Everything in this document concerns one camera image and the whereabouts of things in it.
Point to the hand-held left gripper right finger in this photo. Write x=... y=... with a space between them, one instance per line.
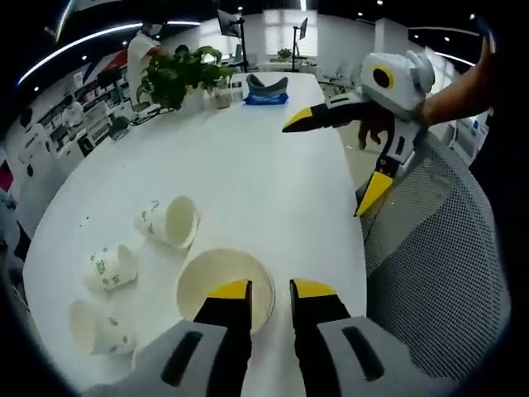
x=326 y=351

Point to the white table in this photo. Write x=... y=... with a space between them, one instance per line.
x=248 y=186

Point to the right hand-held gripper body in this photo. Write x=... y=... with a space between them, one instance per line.
x=401 y=91

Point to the person's right hand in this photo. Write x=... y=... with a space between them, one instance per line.
x=374 y=128

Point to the potted green plant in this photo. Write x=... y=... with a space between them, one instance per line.
x=173 y=78

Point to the black monitor on pole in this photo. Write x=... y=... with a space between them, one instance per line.
x=229 y=20
x=303 y=29

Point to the small green plant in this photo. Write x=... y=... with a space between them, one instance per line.
x=284 y=54

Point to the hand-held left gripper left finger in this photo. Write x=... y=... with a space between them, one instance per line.
x=223 y=351

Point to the white printed paper cup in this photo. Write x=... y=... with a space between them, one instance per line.
x=89 y=326
x=215 y=273
x=107 y=271
x=179 y=221

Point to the small clear jar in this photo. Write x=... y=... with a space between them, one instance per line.
x=236 y=93

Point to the white mesh office chair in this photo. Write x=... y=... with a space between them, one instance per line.
x=434 y=256

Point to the curved ceiling strip light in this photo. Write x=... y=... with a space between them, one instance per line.
x=62 y=51

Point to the glass jar with brown content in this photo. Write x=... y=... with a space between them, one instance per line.
x=222 y=101

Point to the blue packet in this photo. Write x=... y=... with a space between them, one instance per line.
x=264 y=100

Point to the grey rounded device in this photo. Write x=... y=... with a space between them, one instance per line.
x=118 y=128

